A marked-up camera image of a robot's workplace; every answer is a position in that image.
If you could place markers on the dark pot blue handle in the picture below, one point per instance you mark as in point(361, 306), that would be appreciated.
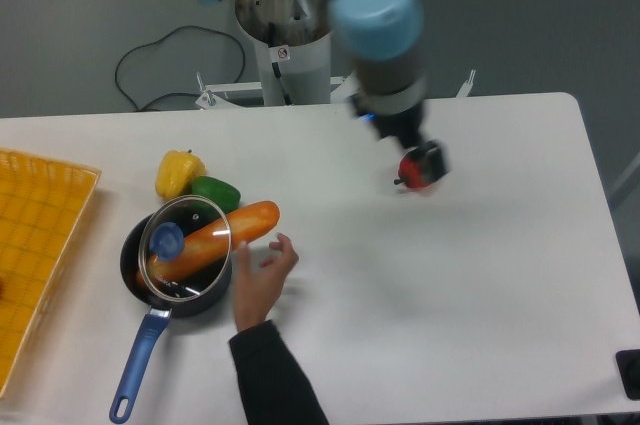
point(153, 324)

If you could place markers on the red toy bell pepper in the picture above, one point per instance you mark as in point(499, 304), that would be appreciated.
point(417, 173)

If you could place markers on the toy baguette bread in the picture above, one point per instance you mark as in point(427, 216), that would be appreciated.
point(253, 221)

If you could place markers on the black device at table edge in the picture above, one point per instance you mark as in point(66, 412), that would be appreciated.
point(628, 362)

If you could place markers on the yellow plastic basket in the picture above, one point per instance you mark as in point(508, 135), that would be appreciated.
point(43, 201)

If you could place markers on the person's hand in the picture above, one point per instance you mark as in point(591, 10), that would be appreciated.
point(256, 292)

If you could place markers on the green toy bell pepper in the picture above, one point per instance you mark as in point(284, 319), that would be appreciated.
point(226, 196)

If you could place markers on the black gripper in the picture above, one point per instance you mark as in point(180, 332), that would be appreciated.
point(404, 126)

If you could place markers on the black sleeved forearm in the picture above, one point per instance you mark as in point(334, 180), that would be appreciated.
point(272, 385)

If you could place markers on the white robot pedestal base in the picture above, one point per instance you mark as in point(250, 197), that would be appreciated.
point(293, 56)

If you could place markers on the glass pot lid blue knob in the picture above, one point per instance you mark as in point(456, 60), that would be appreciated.
point(184, 250)

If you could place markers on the yellow toy bell pepper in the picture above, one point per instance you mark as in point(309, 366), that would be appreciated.
point(176, 173)

